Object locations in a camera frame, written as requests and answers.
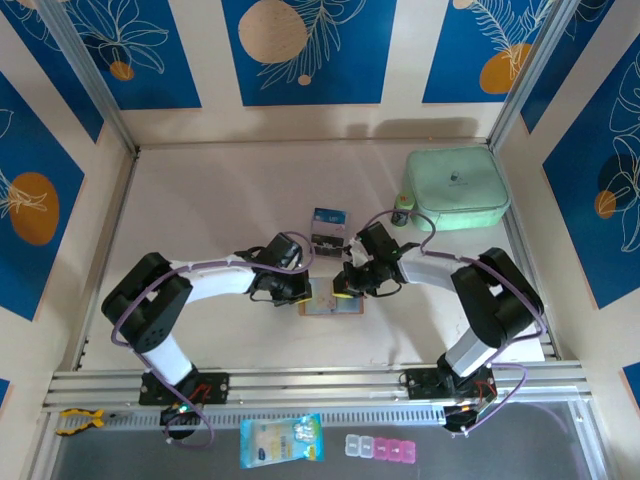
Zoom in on wet wipes pack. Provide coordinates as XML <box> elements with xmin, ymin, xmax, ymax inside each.
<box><xmin>239</xmin><ymin>412</ymin><xmax>326</xmax><ymax>470</ymax></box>

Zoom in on aluminium mounting rail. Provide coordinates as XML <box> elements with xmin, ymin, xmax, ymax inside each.
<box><xmin>42</xmin><ymin>360</ymin><xmax>587</xmax><ymax>415</ymax></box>

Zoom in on aluminium frame post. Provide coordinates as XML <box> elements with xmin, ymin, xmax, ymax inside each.
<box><xmin>488</xmin><ymin>0</ymin><xmax>594</xmax><ymax>154</ymax></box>
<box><xmin>35</xmin><ymin>0</ymin><xmax>140</xmax><ymax>157</ymax></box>

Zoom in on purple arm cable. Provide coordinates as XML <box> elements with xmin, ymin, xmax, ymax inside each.
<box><xmin>110</xmin><ymin>230</ymin><xmax>315</xmax><ymax>396</ymax></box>
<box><xmin>357</xmin><ymin>209</ymin><xmax>549</xmax><ymax>439</ymax></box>

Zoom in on pink white pill organizer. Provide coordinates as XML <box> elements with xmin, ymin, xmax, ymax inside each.
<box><xmin>344</xmin><ymin>433</ymin><xmax>418</xmax><ymax>464</ymax></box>

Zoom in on small green capped bottle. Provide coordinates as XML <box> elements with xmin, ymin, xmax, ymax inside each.
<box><xmin>392</xmin><ymin>192</ymin><xmax>415</xmax><ymax>227</ymax></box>

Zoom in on mint green zip pouch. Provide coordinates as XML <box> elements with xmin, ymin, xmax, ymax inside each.
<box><xmin>403</xmin><ymin>148</ymin><xmax>512</xmax><ymax>234</ymax></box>

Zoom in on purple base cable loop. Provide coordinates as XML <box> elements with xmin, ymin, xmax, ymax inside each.
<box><xmin>163</xmin><ymin>387</ymin><xmax>221</xmax><ymax>450</ymax></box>

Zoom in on aluminium side rail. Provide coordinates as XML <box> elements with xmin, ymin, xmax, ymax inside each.
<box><xmin>73</xmin><ymin>153</ymin><xmax>140</xmax><ymax>372</ymax></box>
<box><xmin>492</xmin><ymin>147</ymin><xmax>560</xmax><ymax>362</ymax></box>

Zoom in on blue floral wall poster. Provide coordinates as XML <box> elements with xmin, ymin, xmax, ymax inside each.
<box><xmin>422</xmin><ymin>0</ymin><xmax>569</xmax><ymax>105</ymax></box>
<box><xmin>0</xmin><ymin>72</ymin><xmax>86</xmax><ymax>321</ymax></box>
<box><xmin>542</xmin><ymin>34</ymin><xmax>640</xmax><ymax>311</ymax></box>
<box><xmin>221</xmin><ymin>0</ymin><xmax>399</xmax><ymax>107</ymax></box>
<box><xmin>519</xmin><ymin>0</ymin><xmax>640</xmax><ymax>135</ymax></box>
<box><xmin>0</xmin><ymin>9</ymin><xmax>105</xmax><ymax>145</ymax></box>
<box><xmin>64</xmin><ymin>0</ymin><xmax>203</xmax><ymax>111</ymax></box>

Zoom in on grey slotted cable duct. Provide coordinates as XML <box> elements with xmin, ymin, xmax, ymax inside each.
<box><xmin>104</xmin><ymin>405</ymin><xmax>447</xmax><ymax>430</ymax></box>

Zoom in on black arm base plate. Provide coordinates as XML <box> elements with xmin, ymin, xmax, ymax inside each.
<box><xmin>405</xmin><ymin>367</ymin><xmax>497</xmax><ymax>401</ymax></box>
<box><xmin>138</xmin><ymin>371</ymin><xmax>231</xmax><ymax>406</ymax></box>

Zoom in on pastel patterned card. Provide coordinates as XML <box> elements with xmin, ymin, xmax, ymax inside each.
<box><xmin>309</xmin><ymin>279</ymin><xmax>335</xmax><ymax>312</ymax></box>

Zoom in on yellow handled pliers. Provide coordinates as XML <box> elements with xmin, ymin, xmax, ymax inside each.
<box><xmin>54</xmin><ymin>407</ymin><xmax>120</xmax><ymax>436</ymax></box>

